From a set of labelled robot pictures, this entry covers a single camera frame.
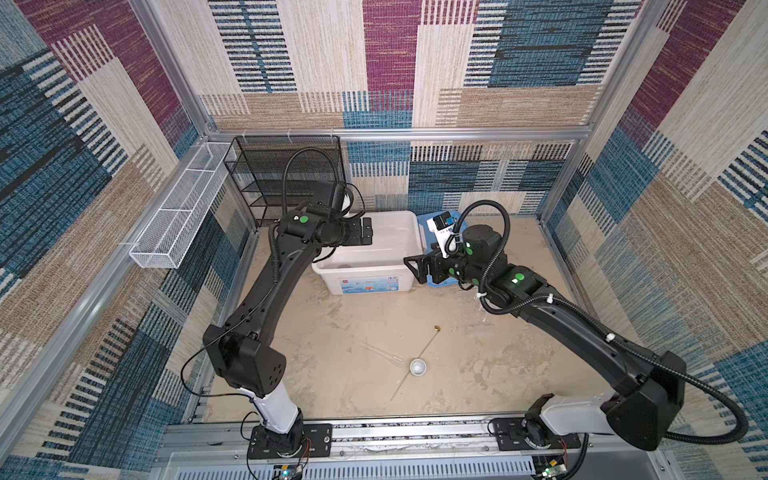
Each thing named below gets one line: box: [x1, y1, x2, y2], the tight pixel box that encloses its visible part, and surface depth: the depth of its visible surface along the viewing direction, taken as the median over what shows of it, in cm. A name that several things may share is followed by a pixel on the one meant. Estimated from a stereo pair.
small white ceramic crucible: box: [409, 358, 427, 377], surface depth 84 cm
